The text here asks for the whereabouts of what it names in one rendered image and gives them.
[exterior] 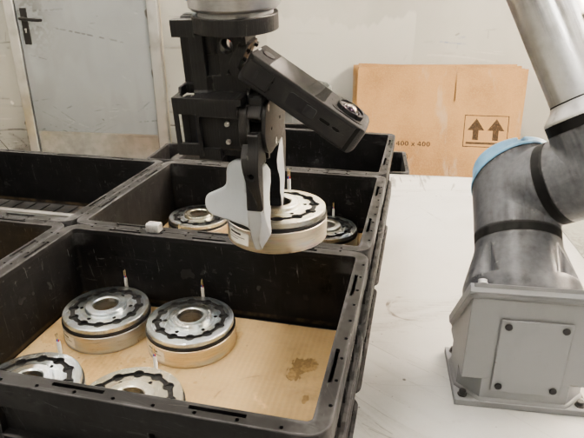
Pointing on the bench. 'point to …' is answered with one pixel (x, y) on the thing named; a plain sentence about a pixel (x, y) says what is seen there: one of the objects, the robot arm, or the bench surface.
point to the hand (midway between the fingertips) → (272, 225)
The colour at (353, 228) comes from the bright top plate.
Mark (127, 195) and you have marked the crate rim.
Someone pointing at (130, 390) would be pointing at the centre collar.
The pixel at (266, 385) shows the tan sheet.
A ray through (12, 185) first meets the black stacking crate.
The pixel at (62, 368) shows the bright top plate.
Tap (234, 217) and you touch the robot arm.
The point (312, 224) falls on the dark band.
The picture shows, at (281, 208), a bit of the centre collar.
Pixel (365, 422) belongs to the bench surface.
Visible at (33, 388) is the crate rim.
